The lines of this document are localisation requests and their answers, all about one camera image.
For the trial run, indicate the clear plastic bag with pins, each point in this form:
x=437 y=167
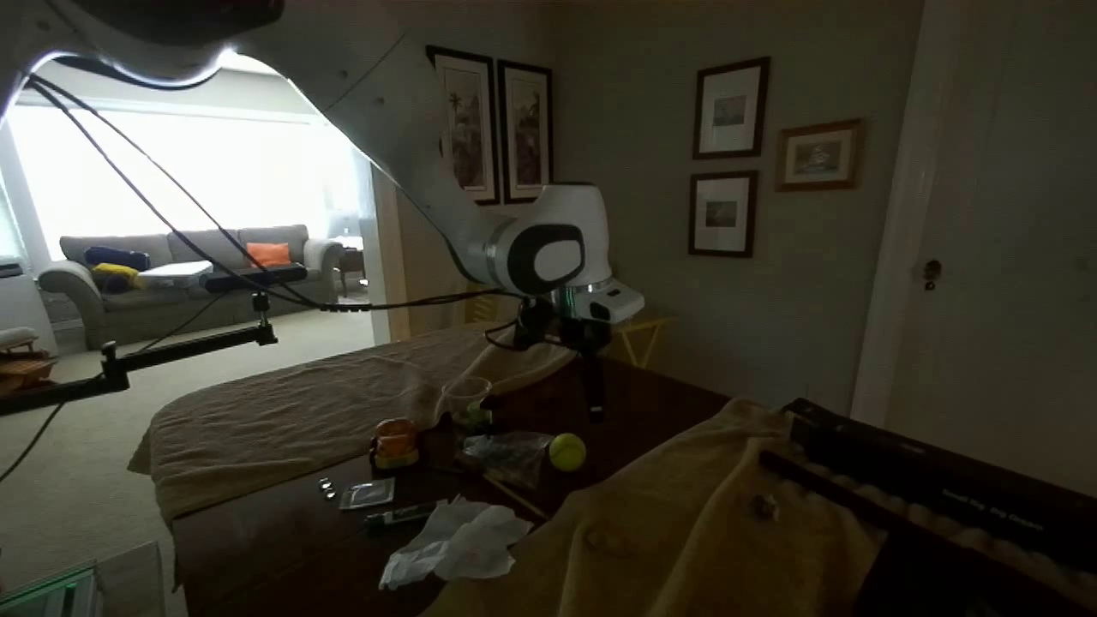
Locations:
x=513 y=457

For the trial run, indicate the white door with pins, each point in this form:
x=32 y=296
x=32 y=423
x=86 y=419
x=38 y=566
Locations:
x=981 y=330

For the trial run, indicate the crumpled white tissue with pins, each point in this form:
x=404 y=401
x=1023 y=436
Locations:
x=461 y=540

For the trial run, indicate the grey sofa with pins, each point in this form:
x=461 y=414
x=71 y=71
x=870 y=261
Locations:
x=121 y=285

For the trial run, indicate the orange block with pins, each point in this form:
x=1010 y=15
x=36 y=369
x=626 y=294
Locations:
x=397 y=448

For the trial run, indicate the black keyboard case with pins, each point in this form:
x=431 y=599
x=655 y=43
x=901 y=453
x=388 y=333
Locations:
x=961 y=535

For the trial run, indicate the yellow-green tennis ball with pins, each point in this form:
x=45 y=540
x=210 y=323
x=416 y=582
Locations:
x=566 y=452

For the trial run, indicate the framed picture far left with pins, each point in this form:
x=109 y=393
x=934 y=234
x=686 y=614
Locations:
x=468 y=139

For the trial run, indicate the tan cloth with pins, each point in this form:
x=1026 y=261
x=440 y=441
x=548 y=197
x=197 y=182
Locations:
x=263 y=430

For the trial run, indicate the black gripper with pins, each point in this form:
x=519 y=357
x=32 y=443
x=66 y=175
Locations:
x=588 y=333

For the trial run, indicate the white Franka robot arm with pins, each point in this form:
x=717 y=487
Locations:
x=373 y=79

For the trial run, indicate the framed picture lower middle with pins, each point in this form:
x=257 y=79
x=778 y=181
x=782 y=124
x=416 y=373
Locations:
x=722 y=214

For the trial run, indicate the olive green cloth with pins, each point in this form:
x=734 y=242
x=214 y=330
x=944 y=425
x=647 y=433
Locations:
x=686 y=531

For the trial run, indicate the yellow pencil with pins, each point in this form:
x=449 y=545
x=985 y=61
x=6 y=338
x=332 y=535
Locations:
x=513 y=496

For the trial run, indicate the framed picture upper middle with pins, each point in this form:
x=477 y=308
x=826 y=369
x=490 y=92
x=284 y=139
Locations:
x=733 y=108

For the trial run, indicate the wooden framed picture right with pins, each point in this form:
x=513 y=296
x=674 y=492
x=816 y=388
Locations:
x=819 y=156

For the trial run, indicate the green white marker pen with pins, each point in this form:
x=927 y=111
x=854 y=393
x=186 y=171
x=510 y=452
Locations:
x=399 y=517

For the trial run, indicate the small white packet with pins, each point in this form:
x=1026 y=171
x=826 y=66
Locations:
x=367 y=496

